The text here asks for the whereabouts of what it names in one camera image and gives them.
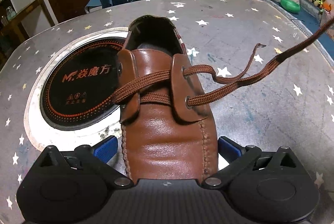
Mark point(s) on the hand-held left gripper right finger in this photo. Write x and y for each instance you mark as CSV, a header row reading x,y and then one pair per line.
x,y
231,148

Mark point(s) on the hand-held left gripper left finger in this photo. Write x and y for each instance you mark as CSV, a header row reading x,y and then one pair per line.
x,y
105,148

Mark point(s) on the brown shoelace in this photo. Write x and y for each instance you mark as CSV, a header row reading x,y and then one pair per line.
x,y
234,88

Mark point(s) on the brown leather shoe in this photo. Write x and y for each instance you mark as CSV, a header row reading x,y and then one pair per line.
x,y
167,140

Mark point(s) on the grey star-print table cover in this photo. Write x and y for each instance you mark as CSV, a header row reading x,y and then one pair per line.
x,y
261,122

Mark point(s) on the round black induction cooktop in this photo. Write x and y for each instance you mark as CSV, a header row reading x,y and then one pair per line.
x,y
78,83

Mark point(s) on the green round bowl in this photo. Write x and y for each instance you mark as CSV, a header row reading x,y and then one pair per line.
x,y
290,5

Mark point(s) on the wooden side table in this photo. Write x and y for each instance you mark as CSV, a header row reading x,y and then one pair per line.
x,y
28,12

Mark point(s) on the large glass jar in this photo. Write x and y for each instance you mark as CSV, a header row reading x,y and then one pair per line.
x,y
10,12

